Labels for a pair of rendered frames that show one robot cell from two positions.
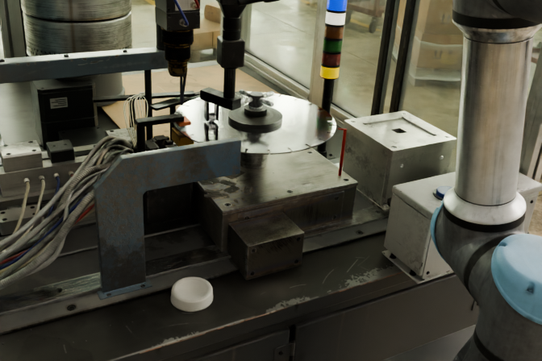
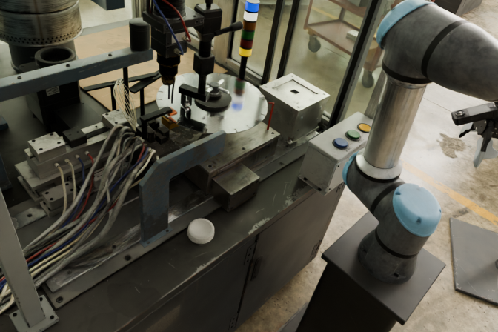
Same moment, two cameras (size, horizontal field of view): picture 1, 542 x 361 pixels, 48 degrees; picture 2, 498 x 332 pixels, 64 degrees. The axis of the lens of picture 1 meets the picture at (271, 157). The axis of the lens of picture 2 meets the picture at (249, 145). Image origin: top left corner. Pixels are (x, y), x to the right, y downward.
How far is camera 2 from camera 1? 38 cm
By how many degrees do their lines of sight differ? 23
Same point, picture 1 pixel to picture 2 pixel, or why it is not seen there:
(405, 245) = (316, 174)
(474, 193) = (380, 163)
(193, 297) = (204, 235)
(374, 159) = (283, 113)
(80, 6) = (43, 1)
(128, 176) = (161, 173)
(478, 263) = (382, 201)
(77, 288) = (125, 241)
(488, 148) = (393, 141)
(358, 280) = (291, 199)
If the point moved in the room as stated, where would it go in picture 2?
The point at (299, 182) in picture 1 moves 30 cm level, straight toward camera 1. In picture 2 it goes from (246, 139) to (270, 214)
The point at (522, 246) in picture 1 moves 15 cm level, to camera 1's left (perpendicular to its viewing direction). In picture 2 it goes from (407, 193) to (352, 199)
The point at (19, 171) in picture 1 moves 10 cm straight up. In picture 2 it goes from (50, 159) to (44, 128)
